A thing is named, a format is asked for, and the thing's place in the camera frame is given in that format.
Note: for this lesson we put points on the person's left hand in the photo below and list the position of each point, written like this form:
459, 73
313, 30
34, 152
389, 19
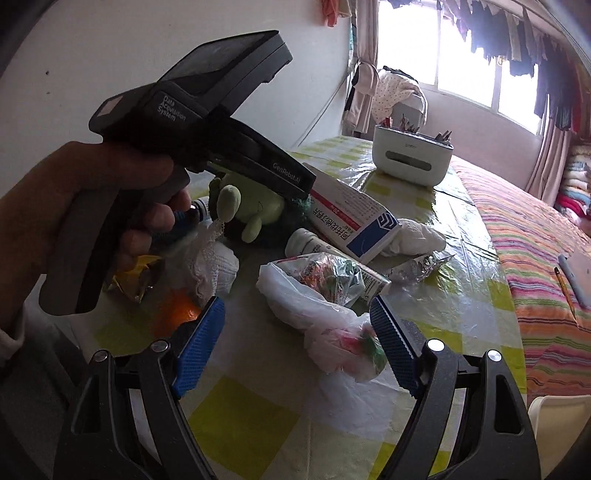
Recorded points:
31, 211

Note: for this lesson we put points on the hanging clothes row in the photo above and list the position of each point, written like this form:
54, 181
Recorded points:
489, 56

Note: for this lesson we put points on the orange fruit peel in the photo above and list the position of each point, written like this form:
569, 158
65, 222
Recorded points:
176, 308

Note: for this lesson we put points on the yellow snack wrapper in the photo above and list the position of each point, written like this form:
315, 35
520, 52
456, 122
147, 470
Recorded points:
134, 284

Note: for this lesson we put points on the white lace cloth wad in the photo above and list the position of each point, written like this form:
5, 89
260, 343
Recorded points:
202, 265

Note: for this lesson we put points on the white plastic bag with trash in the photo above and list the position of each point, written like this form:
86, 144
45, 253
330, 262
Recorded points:
337, 339

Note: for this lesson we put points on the red white blue medicine box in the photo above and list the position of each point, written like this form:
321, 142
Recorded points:
351, 220

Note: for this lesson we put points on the white tissue box organizer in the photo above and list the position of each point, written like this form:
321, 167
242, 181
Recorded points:
413, 157

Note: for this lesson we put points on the green plush toy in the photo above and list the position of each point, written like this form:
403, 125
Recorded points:
253, 215

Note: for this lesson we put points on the pink window curtain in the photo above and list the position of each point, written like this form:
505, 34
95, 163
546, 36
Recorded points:
545, 180

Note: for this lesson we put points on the striped colourful bed sheet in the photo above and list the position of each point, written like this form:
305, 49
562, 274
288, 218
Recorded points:
529, 236

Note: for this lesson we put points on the white tissue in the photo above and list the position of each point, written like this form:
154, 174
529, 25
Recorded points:
414, 239

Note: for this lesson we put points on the stack of folded blankets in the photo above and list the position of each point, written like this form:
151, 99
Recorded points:
573, 198

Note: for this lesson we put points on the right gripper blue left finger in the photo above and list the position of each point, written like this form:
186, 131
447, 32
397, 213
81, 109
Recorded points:
192, 344

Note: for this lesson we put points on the white machine with draped clothes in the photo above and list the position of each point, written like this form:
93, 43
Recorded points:
375, 93

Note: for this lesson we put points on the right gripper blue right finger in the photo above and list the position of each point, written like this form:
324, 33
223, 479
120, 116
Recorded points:
402, 342

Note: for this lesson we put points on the orange cloth on wall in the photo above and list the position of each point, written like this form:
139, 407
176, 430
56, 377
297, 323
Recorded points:
333, 10

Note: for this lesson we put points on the yellow pencil on bed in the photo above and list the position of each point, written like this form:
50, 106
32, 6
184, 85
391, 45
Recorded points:
565, 291

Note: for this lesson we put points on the cream plastic trash bin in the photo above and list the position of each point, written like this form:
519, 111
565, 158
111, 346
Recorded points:
557, 423

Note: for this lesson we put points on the white tube bottle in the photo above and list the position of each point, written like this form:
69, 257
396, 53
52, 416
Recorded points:
337, 277

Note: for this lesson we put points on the green checkered plastic tablecloth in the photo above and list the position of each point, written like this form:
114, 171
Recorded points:
276, 400

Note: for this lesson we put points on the grey notebook on bed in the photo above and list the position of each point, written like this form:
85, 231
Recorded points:
577, 269

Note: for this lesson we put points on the silver foil blister pack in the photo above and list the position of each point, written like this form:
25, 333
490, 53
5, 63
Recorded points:
419, 268

